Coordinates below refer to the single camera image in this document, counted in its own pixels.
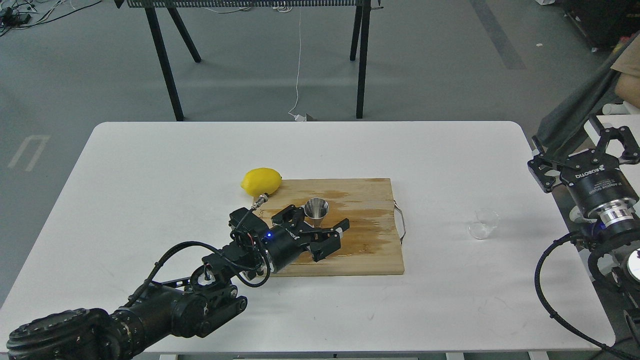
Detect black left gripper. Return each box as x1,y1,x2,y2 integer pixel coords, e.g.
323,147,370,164
230,204,350,272

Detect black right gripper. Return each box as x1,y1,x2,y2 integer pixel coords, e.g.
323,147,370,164
527,114,640,227

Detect steel double jigger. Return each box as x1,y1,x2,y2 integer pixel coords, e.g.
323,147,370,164
302,197,329,228

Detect clear glass measuring cup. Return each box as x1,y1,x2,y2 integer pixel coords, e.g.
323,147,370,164
467,208,501,240

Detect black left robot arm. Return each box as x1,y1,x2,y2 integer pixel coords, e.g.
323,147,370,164
6,194,350,360

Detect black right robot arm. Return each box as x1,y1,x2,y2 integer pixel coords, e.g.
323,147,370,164
527,114,640,360

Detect grey jacket on chair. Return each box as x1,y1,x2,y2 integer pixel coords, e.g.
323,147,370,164
535,34,639,158

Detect white office chair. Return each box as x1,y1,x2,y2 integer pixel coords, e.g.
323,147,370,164
601,101,631,116

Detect wooden cutting board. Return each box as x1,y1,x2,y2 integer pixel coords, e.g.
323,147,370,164
255,178,405,277

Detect yellow lemon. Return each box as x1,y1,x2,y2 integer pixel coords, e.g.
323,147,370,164
240,167,282,198

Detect person in tan shirt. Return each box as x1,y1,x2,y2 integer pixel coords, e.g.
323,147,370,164
610,34,640,109

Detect white power cable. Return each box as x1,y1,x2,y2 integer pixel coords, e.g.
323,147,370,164
287,6,307,122

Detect black metal frame table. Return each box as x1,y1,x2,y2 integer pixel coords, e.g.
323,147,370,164
114,0,383,122

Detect cables on floor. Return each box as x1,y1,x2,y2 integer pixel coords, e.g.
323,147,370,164
0,0,103,37

